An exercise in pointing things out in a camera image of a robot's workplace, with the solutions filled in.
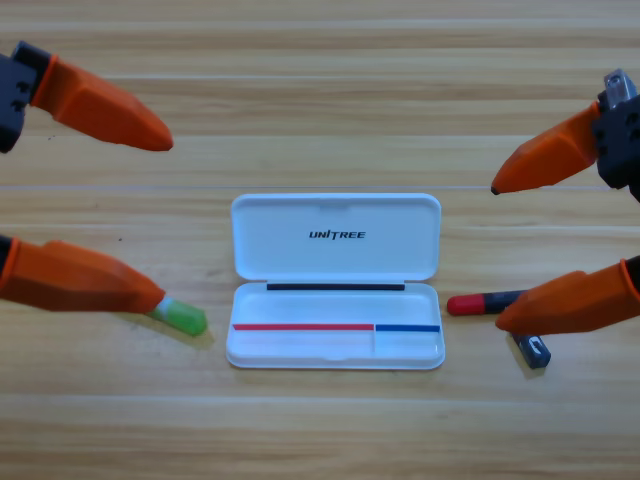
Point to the red and black marker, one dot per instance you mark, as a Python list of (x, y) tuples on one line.
[(467, 304)]

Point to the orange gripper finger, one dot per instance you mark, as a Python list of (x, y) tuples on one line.
[(75, 280), (575, 305)]

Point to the white Unitree pencil case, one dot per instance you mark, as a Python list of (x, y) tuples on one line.
[(335, 250)]

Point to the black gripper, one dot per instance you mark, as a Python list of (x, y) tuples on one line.
[(15, 90), (620, 140)]

